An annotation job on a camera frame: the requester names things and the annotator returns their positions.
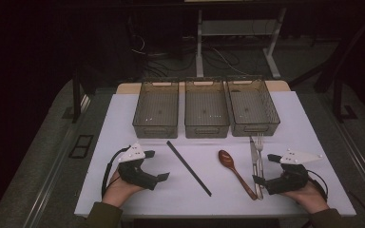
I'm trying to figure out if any white table mat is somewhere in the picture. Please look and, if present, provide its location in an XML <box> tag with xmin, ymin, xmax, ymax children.
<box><xmin>73</xmin><ymin>90</ymin><xmax>357</xmax><ymax>219</ymax></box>

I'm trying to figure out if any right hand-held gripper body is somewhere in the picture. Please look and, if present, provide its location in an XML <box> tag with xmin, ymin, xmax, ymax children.
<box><xmin>264</xmin><ymin>148</ymin><xmax>323</xmax><ymax>196</ymax></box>

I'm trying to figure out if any right hand-held gripper cable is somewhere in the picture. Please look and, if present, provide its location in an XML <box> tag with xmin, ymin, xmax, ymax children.
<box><xmin>307</xmin><ymin>169</ymin><xmax>329</xmax><ymax>203</ymax></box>

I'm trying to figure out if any person's left hand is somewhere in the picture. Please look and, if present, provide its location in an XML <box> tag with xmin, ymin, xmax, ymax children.
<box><xmin>102</xmin><ymin>169</ymin><xmax>145</xmax><ymax>209</ymax></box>

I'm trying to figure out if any silver fork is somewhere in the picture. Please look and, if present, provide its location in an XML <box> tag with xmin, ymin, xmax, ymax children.
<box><xmin>254</xmin><ymin>133</ymin><xmax>265</xmax><ymax>181</ymax></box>

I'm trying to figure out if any bundle of floor cables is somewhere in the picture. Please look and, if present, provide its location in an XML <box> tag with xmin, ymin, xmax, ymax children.
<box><xmin>128</xmin><ymin>33</ymin><xmax>259</xmax><ymax>79</ymax></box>

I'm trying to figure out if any clear grey plastic bin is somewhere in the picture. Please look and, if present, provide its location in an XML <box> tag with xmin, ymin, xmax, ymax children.
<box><xmin>183</xmin><ymin>78</ymin><xmax>231</xmax><ymax>140</ymax></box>
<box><xmin>226</xmin><ymin>77</ymin><xmax>281</xmax><ymax>138</ymax></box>
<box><xmin>132</xmin><ymin>80</ymin><xmax>181</xmax><ymax>140</ymax></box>

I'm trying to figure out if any black metal stand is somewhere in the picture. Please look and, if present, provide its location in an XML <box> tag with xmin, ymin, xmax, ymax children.
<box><xmin>313</xmin><ymin>41</ymin><xmax>359</xmax><ymax>124</ymax></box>

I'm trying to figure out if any reddish brown wooden spoon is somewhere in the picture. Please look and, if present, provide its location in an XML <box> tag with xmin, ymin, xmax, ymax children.
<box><xmin>218</xmin><ymin>149</ymin><xmax>259</xmax><ymax>201</ymax></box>

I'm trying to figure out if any person's right hand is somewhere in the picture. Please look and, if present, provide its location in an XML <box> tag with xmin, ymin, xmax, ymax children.
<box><xmin>279</xmin><ymin>180</ymin><xmax>330</xmax><ymax>215</ymax></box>

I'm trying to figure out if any white metal stand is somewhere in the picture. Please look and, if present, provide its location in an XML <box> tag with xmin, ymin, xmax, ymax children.
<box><xmin>195</xmin><ymin>7</ymin><xmax>287</xmax><ymax>81</ymax></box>

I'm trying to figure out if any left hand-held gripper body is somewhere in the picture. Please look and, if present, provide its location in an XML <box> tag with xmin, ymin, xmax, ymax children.
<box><xmin>117</xmin><ymin>142</ymin><xmax>159</xmax><ymax>191</ymax></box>

